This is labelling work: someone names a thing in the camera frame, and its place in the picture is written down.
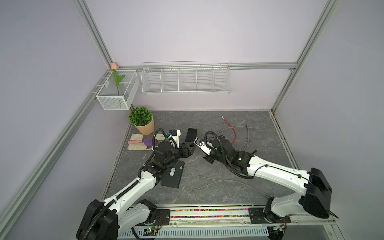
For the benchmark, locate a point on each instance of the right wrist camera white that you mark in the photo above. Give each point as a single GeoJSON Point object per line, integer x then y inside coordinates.
{"type": "Point", "coordinates": [200, 143]}

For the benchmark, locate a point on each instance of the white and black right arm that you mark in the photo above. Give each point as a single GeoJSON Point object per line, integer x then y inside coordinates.
{"type": "Point", "coordinates": [312, 192]}

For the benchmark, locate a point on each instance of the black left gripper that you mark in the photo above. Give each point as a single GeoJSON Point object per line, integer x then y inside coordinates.
{"type": "Point", "coordinates": [188, 152]}

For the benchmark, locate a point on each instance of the green plant in beige pot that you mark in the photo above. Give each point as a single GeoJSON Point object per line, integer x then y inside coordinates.
{"type": "Point", "coordinates": [143, 120]}

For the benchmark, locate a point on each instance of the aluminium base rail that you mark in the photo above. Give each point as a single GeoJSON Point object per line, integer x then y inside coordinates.
{"type": "Point", "coordinates": [208, 223]}

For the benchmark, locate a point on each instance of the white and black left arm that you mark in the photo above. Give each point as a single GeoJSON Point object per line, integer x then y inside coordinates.
{"type": "Point", "coordinates": [129, 195]}

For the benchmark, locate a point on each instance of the purple trowel with pink handle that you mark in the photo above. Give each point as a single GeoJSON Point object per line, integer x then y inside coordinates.
{"type": "Point", "coordinates": [148, 142]}

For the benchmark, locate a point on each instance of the white wire shelf wide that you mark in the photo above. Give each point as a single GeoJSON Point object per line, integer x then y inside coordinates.
{"type": "Point", "coordinates": [186, 77]}

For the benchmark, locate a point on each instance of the black ribbed network switch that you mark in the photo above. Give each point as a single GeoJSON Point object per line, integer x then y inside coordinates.
{"type": "Point", "coordinates": [191, 135]}

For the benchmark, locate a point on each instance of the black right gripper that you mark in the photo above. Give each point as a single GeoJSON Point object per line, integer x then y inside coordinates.
{"type": "Point", "coordinates": [208, 158]}

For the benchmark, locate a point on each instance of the pink tulip artificial flower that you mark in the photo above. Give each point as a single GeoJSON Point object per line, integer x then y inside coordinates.
{"type": "Point", "coordinates": [118, 78]}

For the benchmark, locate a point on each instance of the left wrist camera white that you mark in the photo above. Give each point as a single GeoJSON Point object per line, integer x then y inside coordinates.
{"type": "Point", "coordinates": [175, 134]}

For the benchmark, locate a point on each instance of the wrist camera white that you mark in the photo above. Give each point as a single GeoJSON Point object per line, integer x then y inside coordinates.
{"type": "Point", "coordinates": [200, 143]}
{"type": "Point", "coordinates": [175, 134]}

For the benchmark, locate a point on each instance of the white wire basket small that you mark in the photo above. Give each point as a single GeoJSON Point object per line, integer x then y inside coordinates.
{"type": "Point", "coordinates": [108, 95]}

